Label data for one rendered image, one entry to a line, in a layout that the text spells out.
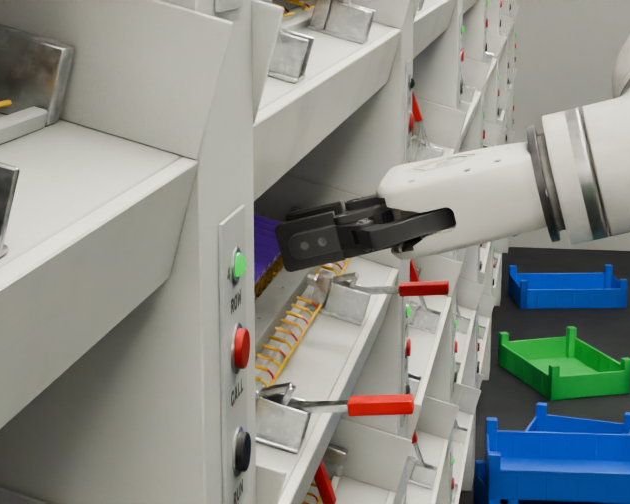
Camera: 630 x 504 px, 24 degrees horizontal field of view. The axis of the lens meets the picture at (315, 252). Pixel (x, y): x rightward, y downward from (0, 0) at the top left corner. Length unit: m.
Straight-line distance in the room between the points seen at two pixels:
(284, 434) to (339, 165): 0.46
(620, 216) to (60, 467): 0.45
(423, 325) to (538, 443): 0.98
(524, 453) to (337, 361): 1.79
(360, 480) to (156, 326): 0.77
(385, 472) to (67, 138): 0.82
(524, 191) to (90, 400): 0.41
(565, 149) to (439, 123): 1.02
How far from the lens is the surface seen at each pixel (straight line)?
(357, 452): 1.28
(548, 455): 2.73
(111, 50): 0.52
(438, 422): 2.01
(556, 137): 0.90
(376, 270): 1.21
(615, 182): 0.89
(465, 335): 2.51
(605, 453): 2.74
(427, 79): 1.91
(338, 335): 1.01
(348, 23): 1.02
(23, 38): 0.51
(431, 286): 1.04
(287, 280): 1.02
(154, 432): 0.55
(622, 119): 0.90
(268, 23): 0.60
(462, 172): 0.89
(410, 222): 0.89
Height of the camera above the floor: 1.03
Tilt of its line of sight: 12 degrees down
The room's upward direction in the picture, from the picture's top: straight up
